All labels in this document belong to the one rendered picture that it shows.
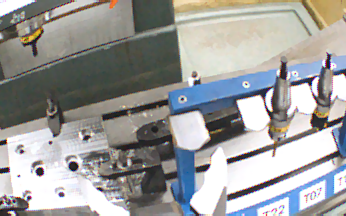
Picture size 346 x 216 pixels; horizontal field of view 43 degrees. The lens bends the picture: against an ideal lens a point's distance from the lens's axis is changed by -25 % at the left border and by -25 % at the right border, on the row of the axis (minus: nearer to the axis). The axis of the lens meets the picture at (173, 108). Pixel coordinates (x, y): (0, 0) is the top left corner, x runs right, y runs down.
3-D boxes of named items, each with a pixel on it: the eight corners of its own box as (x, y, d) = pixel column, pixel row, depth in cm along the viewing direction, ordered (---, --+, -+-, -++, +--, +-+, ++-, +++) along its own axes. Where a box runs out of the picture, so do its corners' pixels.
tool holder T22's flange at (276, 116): (292, 96, 92) (293, 87, 90) (297, 122, 88) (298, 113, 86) (263, 97, 92) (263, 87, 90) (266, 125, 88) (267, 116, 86)
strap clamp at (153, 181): (167, 190, 117) (160, 151, 106) (110, 200, 116) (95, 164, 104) (163, 178, 119) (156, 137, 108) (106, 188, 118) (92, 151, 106)
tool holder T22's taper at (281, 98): (290, 90, 90) (292, 64, 84) (293, 110, 87) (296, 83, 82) (268, 91, 90) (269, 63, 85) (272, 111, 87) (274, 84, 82)
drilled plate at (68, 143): (127, 210, 109) (123, 199, 106) (23, 219, 107) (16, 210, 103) (104, 128, 124) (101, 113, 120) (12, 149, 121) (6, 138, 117)
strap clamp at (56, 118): (70, 156, 124) (56, 117, 112) (59, 158, 124) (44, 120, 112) (63, 115, 132) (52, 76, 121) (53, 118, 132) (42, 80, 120)
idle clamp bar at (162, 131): (253, 125, 126) (254, 106, 121) (143, 161, 123) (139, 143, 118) (244, 109, 129) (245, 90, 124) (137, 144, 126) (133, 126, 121)
